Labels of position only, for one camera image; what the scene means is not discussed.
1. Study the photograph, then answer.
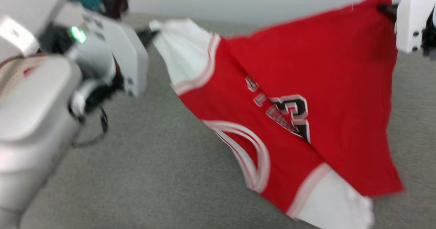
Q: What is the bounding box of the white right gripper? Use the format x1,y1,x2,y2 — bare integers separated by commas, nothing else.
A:
376,0,436,53

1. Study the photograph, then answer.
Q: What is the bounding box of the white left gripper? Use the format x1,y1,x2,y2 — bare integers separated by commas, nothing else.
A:
84,17,160,97

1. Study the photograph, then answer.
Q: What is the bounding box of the red basketball jersey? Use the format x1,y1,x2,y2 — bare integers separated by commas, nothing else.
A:
149,0,406,229

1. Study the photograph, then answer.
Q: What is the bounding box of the grey fabric sofa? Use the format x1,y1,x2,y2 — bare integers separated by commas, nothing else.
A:
19,13,436,229

